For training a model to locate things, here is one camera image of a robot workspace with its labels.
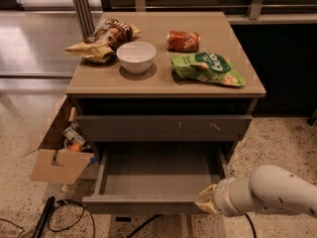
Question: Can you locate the drawer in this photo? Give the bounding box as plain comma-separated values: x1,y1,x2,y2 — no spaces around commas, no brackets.
78,115,252,142
82,142,228,214

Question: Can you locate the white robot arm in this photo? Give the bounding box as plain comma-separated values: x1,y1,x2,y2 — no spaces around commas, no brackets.
195,165,317,218

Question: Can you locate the grey drawer cabinet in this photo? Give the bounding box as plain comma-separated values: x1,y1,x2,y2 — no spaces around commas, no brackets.
67,12,265,152

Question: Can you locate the green chip bag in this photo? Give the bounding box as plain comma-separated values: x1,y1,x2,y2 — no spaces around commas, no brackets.
170,53,246,87

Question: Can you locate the orange ball in box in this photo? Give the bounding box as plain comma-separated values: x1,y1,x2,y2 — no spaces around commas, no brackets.
69,143,82,152

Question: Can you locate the can in box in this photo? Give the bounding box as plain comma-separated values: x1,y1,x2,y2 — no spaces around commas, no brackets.
62,127,85,145

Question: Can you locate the open cardboard box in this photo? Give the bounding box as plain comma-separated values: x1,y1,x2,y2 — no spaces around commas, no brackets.
24,96,98,184

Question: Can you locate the black bar on floor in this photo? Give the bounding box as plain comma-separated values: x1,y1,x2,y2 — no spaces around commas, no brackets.
32,196,55,238

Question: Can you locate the white bowl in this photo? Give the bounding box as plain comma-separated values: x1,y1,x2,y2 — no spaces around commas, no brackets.
116,42,157,74

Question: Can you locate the orange soda can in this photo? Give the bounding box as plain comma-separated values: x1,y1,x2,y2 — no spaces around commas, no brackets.
166,31,200,52

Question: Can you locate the brown chip bag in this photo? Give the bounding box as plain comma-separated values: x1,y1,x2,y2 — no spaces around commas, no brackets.
65,19,141,63

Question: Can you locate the black cable under drawer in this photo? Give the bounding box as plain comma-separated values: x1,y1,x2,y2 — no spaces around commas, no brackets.
126,211,258,238

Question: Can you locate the black cable loop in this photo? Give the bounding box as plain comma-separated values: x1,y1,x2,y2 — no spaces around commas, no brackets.
46,198,97,238

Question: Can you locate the metal railing frame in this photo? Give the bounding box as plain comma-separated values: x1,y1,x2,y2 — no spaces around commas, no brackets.
72,0,317,37

